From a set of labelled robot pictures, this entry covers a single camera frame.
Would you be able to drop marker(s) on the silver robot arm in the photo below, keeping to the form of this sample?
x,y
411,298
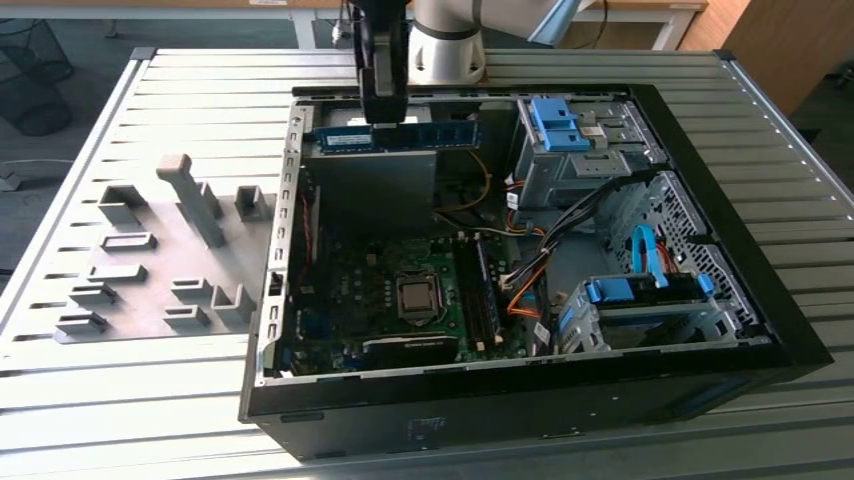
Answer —
x,y
443,55

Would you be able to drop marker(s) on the grey power supply unit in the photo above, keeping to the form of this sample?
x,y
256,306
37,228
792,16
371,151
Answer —
x,y
373,190

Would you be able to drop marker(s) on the blue plastic drive rails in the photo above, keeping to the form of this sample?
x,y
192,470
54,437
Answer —
x,y
556,120

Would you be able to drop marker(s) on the tall grey drive cage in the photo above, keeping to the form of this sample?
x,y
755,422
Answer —
x,y
593,167

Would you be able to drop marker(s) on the silver CPU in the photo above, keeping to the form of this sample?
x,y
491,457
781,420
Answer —
x,y
415,298

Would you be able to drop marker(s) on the green motherboard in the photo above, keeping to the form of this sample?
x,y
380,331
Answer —
x,y
346,300

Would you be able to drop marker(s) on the grey parts rack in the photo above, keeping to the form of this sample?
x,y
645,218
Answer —
x,y
153,260

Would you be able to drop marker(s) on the black mesh wastebasket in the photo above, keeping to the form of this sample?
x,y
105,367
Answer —
x,y
33,100

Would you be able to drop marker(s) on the blue disk carrier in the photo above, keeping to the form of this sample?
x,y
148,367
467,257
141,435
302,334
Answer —
x,y
609,290

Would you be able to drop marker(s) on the black graphics card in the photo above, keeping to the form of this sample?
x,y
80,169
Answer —
x,y
409,350

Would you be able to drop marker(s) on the brown wooden cabinet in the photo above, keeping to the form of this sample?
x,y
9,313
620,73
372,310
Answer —
x,y
787,50

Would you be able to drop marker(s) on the white power strip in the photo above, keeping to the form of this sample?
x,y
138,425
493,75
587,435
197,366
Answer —
x,y
8,181

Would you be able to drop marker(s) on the black hard disk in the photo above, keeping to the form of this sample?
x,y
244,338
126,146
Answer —
x,y
667,292

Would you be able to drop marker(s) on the low grey disk bay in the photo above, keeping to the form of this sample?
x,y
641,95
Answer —
x,y
653,314

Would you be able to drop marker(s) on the black PC case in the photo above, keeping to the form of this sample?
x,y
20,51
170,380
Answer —
x,y
467,415

